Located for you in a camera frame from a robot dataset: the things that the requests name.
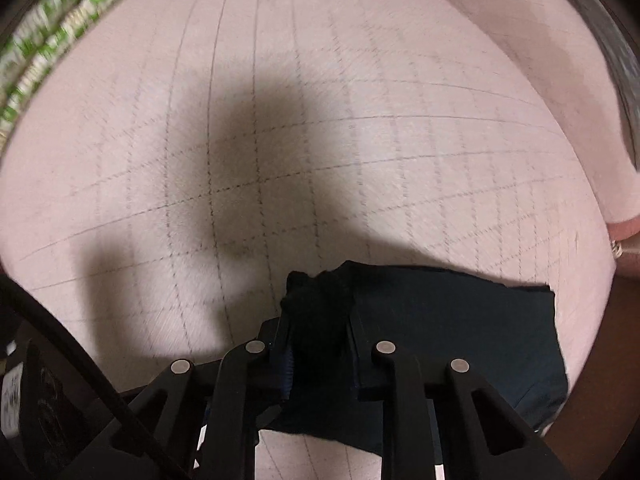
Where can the pink checked pillow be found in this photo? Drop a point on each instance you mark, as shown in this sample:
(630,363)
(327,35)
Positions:
(550,60)

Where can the dark pants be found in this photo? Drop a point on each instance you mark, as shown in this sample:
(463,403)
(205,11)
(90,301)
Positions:
(450,320)

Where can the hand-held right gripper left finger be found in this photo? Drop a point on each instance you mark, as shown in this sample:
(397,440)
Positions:
(286,367)

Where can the green patterned cloth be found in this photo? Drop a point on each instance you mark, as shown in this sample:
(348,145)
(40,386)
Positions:
(50,30)

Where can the pink checked bed sheet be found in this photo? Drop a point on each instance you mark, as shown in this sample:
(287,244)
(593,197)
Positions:
(360,160)

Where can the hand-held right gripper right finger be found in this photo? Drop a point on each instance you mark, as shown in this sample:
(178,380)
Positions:
(358,360)

